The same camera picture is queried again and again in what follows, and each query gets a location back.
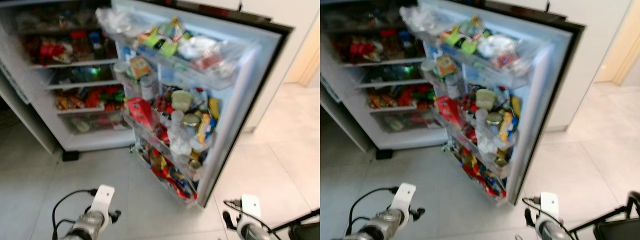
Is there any white open fridge cabinet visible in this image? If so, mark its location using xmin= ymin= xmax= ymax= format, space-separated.
xmin=320 ymin=0 xmax=451 ymax=151
xmin=0 ymin=0 xmax=136 ymax=153

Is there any clear crisper drawer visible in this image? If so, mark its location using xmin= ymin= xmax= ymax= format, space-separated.
xmin=372 ymin=109 xmax=436 ymax=133
xmin=60 ymin=110 xmax=128 ymax=135

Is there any yellow and blue packet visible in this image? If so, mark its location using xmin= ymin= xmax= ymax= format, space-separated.
xmin=499 ymin=111 xmax=518 ymax=143
xmin=197 ymin=112 xmax=217 ymax=146

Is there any red carton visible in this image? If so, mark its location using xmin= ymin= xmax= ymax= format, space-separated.
xmin=434 ymin=95 xmax=466 ymax=130
xmin=125 ymin=96 xmax=157 ymax=132

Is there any jar with pale lid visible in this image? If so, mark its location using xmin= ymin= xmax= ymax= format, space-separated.
xmin=475 ymin=88 xmax=497 ymax=111
xmin=171 ymin=90 xmax=194 ymax=112

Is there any orange food packet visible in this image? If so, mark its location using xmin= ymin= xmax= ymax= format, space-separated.
xmin=129 ymin=55 xmax=152 ymax=80
xmin=435 ymin=54 xmax=458 ymax=78

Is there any white plastic bag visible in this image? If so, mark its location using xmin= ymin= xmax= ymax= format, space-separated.
xmin=177 ymin=35 xmax=221 ymax=61
xmin=477 ymin=34 xmax=521 ymax=63

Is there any red food packet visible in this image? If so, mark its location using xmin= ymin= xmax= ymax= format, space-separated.
xmin=37 ymin=42 xmax=61 ymax=63
xmin=350 ymin=41 xmax=373 ymax=61

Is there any green food packet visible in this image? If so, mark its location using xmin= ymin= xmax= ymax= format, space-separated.
xmin=137 ymin=27 xmax=178 ymax=57
xmin=440 ymin=25 xmax=478 ymax=55

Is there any clear crumpled plastic bag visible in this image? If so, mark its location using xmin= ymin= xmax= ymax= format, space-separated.
xmin=95 ymin=6 xmax=146 ymax=41
xmin=400 ymin=5 xmax=446 ymax=41

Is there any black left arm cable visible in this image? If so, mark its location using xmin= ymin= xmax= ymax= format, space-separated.
xmin=348 ymin=186 xmax=399 ymax=236
xmin=51 ymin=188 xmax=98 ymax=240

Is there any beige door frame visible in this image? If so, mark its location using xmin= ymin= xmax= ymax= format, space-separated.
xmin=595 ymin=0 xmax=640 ymax=86
xmin=285 ymin=15 xmax=321 ymax=88

